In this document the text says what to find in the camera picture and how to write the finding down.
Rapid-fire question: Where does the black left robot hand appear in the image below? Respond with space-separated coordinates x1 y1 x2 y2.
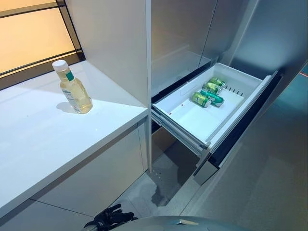
84 204 139 229

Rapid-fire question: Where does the yellow drink bottle white cap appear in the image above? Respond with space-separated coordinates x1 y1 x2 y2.
52 60 93 114

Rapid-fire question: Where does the white fridge drawer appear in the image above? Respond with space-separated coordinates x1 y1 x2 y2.
151 62 282 186

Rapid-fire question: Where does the stainless steel fridge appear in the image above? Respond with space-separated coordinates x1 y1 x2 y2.
151 0 308 174

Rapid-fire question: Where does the grey robot torso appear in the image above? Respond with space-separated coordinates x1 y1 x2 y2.
113 215 251 231

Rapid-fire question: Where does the light green drink can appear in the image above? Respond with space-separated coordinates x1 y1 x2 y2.
208 77 228 89
202 81 223 95
192 92 212 107

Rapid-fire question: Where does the dark green drink can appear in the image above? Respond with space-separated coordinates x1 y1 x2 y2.
200 89 225 107

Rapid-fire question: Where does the tall white side panel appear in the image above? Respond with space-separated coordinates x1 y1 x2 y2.
64 0 152 173

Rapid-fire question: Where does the backlit orange window panel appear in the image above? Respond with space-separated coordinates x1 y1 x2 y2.
0 0 84 79

